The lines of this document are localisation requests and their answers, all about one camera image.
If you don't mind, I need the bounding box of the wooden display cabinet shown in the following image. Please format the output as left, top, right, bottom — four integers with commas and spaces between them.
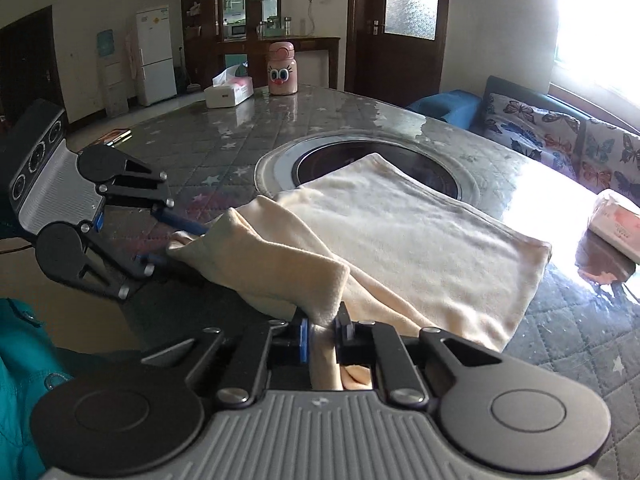
180, 0, 342, 92

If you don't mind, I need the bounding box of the pink cartoon water bottle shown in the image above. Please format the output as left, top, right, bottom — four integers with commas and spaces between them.
267, 41, 300, 96

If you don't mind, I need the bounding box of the teal jacket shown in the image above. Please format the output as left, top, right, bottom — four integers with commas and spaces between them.
0, 297, 146, 480

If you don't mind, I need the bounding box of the cream sweater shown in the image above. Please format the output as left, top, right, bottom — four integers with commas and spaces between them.
165, 152, 553, 392

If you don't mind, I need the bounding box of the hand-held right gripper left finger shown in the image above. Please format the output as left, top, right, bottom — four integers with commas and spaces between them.
140, 310, 310, 407

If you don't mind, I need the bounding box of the white tissue box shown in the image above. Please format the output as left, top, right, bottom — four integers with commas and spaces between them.
203, 65, 254, 109

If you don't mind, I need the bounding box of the water dispenser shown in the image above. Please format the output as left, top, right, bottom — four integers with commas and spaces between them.
96, 30, 132, 117

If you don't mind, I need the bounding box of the butterfly print cushion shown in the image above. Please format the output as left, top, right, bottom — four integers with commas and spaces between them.
482, 91, 584, 181
580, 117, 640, 194

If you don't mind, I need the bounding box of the white plastic tissue pack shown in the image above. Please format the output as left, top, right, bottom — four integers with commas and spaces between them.
587, 189, 640, 261

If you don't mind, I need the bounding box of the white refrigerator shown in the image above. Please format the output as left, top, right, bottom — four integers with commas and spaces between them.
135, 5, 179, 107

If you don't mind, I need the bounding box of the dark wooden door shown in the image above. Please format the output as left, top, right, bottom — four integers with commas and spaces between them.
0, 5, 67, 127

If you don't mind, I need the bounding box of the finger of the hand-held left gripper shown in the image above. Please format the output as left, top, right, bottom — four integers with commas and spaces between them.
77, 224, 171, 301
97, 156, 210, 237

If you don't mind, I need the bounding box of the round black induction cooktop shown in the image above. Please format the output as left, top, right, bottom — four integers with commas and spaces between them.
255, 130, 483, 207

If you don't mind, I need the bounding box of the brown door with frosted glass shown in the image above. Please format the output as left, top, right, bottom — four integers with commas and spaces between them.
345, 0, 453, 108

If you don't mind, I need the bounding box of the window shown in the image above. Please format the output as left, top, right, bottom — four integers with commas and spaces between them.
550, 0, 640, 106

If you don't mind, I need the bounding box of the blue sofa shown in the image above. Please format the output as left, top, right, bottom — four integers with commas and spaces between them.
407, 76, 640, 201

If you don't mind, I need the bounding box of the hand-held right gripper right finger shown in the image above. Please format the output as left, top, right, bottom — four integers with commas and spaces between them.
335, 302, 506, 409

